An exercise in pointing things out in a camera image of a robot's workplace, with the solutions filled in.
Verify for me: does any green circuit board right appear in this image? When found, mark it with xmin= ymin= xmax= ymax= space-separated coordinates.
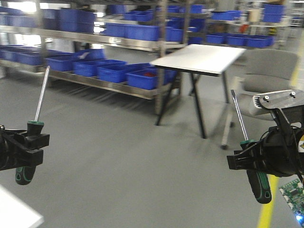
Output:
xmin=279 ymin=179 xmax=304 ymax=216

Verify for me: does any green black cross screwdriver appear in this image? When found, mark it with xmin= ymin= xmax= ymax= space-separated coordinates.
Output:
xmin=15 ymin=65 xmax=51 ymax=186

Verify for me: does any white folding table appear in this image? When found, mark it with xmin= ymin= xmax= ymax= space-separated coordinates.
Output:
xmin=150 ymin=44 xmax=245 ymax=139

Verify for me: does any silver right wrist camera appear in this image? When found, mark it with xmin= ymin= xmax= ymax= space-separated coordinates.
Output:
xmin=247 ymin=89 xmax=304 ymax=123

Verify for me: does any steel shelving rack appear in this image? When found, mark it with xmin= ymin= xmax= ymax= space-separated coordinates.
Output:
xmin=0 ymin=0 xmax=285 ymax=114

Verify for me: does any grey office chair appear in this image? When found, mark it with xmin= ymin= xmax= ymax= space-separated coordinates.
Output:
xmin=220 ymin=49 xmax=299 ymax=150

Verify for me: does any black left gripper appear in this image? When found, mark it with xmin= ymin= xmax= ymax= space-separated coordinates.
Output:
xmin=0 ymin=128 xmax=50 ymax=171

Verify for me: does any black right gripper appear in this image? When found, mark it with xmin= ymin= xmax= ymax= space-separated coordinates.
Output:
xmin=227 ymin=125 xmax=304 ymax=177

